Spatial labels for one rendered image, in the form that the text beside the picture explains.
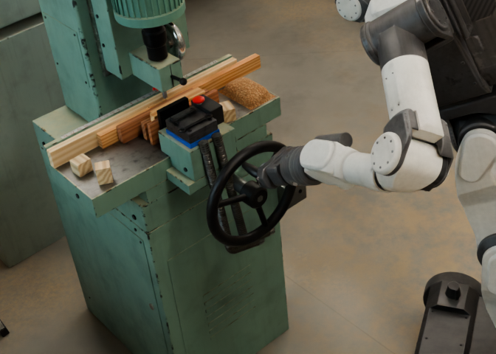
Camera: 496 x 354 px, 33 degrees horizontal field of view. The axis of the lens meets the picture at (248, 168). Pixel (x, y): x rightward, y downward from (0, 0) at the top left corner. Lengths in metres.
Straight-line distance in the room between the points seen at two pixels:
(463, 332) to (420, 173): 1.12
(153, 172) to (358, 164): 0.64
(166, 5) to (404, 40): 0.65
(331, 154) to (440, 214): 1.62
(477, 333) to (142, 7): 1.37
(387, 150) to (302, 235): 1.68
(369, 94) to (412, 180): 2.42
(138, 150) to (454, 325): 1.09
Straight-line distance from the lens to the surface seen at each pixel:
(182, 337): 2.45
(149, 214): 2.11
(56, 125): 2.47
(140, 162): 2.06
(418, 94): 1.52
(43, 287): 3.14
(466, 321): 2.59
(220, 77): 2.28
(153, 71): 2.11
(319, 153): 1.67
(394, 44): 1.59
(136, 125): 2.14
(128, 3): 1.99
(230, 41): 4.43
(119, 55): 2.18
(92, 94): 2.32
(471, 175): 1.99
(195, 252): 2.28
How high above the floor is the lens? 2.10
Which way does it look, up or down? 37 degrees down
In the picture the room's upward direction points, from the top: 6 degrees counter-clockwise
